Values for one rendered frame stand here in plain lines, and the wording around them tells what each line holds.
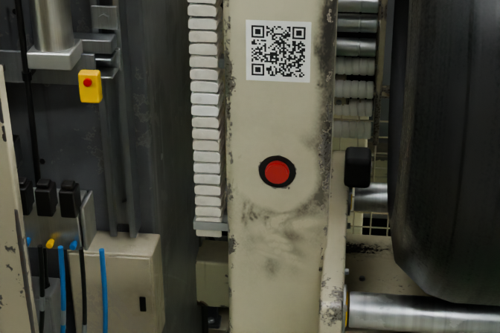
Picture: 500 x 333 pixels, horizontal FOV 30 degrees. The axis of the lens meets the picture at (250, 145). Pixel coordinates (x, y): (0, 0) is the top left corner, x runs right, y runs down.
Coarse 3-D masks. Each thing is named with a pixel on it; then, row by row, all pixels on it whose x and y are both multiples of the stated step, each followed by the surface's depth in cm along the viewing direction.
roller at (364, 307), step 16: (352, 304) 115; (368, 304) 115; (384, 304) 114; (400, 304) 114; (416, 304) 114; (432, 304) 114; (448, 304) 114; (464, 304) 114; (352, 320) 115; (368, 320) 114; (384, 320) 114; (400, 320) 114; (416, 320) 114; (432, 320) 113; (448, 320) 113; (464, 320) 113; (480, 320) 113; (496, 320) 113
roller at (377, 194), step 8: (376, 184) 140; (384, 184) 140; (360, 192) 139; (368, 192) 139; (376, 192) 139; (384, 192) 139; (360, 200) 139; (368, 200) 139; (376, 200) 139; (384, 200) 139; (360, 208) 140; (368, 208) 140; (376, 208) 139; (384, 208) 139
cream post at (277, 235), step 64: (256, 0) 105; (320, 0) 104; (320, 64) 108; (256, 128) 113; (320, 128) 112; (256, 192) 117; (320, 192) 116; (256, 256) 121; (320, 256) 120; (256, 320) 126
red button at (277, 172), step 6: (270, 162) 115; (276, 162) 114; (282, 162) 115; (270, 168) 115; (276, 168) 114; (282, 168) 114; (288, 168) 115; (270, 174) 115; (276, 174) 115; (282, 174) 115; (288, 174) 115; (270, 180) 115; (276, 180) 115; (282, 180) 115
